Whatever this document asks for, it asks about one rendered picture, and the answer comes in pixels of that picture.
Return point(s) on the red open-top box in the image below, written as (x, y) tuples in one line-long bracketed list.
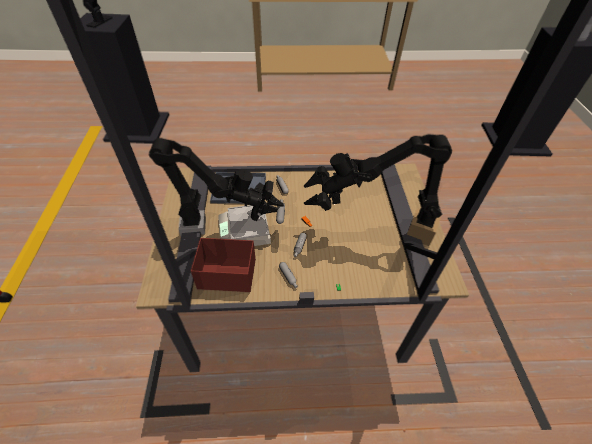
[(220, 256)]

